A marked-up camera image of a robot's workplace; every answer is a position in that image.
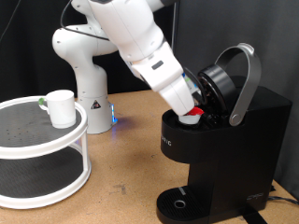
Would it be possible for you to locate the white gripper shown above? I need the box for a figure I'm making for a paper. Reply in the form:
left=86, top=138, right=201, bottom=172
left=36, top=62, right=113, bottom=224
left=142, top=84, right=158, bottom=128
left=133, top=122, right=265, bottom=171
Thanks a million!
left=157, top=76, right=196, bottom=117

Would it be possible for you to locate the white coffee pod red lid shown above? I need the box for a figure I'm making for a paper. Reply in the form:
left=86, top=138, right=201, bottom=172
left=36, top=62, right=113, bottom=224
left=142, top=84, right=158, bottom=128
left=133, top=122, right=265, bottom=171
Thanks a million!
left=178, top=106, right=206, bottom=126

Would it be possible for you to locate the black Keurig coffee machine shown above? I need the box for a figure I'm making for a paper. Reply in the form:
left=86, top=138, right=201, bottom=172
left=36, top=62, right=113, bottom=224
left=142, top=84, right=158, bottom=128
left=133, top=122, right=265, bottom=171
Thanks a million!
left=155, top=42, right=293, bottom=224

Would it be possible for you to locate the black tape strip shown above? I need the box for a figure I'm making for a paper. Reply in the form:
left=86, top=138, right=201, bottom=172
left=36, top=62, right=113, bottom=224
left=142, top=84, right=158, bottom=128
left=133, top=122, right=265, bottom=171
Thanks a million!
left=239, top=211, right=269, bottom=224

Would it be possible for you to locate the white two-tier turntable shelf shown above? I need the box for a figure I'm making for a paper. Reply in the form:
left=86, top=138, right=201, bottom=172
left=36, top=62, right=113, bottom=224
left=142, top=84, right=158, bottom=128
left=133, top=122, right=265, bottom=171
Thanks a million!
left=0, top=95, right=93, bottom=210

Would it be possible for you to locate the black camera cable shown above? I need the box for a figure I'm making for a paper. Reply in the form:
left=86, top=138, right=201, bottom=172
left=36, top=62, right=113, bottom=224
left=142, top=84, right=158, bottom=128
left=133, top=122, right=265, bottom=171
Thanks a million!
left=60, top=0, right=207, bottom=105

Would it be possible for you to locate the white mug green-marked handle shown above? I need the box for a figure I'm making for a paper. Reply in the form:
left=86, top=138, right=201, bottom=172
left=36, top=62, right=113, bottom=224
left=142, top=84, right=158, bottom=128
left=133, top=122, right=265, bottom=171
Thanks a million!
left=37, top=90, right=78, bottom=130

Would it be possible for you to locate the braided machine power cable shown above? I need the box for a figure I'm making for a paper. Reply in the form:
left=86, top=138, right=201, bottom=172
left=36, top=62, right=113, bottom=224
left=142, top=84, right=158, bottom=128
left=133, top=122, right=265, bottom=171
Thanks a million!
left=268, top=195, right=299, bottom=205

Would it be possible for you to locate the thin dark hanging cable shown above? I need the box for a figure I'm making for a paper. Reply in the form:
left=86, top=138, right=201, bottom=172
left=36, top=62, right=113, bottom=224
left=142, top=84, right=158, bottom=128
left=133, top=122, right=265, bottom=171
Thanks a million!
left=0, top=0, right=22, bottom=43

